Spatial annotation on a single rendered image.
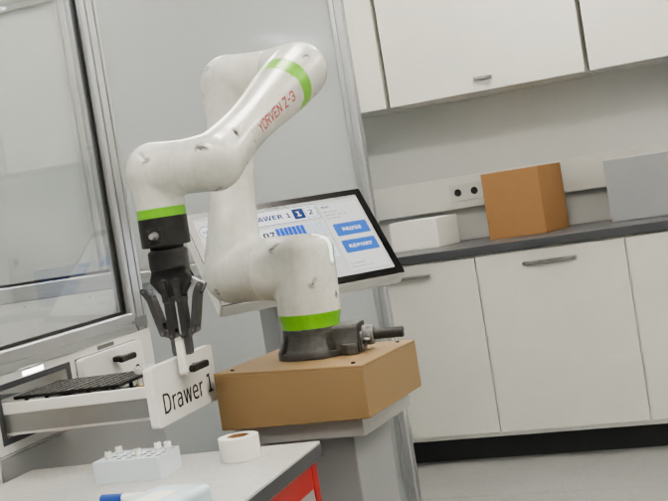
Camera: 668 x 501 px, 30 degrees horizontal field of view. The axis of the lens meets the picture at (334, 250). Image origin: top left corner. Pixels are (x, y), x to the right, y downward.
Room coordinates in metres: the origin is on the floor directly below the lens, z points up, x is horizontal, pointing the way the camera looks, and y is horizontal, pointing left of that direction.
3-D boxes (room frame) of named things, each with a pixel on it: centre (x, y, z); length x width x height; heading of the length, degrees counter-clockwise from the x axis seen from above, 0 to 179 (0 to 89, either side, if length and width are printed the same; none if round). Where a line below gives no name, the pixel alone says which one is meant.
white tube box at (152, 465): (2.12, 0.39, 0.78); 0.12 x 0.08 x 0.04; 71
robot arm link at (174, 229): (2.32, 0.31, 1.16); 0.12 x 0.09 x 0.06; 163
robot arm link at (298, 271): (2.55, 0.08, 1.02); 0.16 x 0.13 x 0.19; 65
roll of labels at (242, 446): (2.13, 0.21, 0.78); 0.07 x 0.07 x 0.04
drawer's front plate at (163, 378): (2.36, 0.32, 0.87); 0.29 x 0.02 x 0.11; 163
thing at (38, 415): (2.42, 0.52, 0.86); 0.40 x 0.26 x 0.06; 73
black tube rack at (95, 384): (2.42, 0.51, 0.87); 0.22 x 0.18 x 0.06; 73
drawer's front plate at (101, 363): (2.75, 0.52, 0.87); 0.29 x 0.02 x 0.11; 163
